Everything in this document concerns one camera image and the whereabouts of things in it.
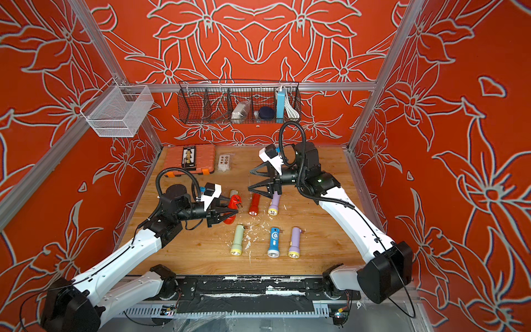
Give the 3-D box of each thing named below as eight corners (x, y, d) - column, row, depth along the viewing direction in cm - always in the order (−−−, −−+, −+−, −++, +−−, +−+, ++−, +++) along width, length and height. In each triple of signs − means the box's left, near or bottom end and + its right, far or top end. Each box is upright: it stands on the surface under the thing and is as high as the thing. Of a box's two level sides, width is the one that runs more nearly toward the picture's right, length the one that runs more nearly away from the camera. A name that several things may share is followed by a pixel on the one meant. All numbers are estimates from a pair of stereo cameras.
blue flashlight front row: (267, 257, 82) (267, 254, 79) (269, 230, 89) (269, 226, 86) (278, 258, 81) (278, 255, 79) (279, 230, 89) (279, 227, 86)
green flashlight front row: (230, 255, 83) (229, 252, 80) (235, 226, 90) (235, 223, 88) (241, 256, 82) (240, 253, 80) (245, 227, 90) (244, 224, 88)
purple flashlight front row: (287, 257, 82) (288, 255, 79) (292, 228, 89) (292, 225, 87) (298, 260, 81) (299, 257, 79) (301, 230, 89) (302, 227, 86)
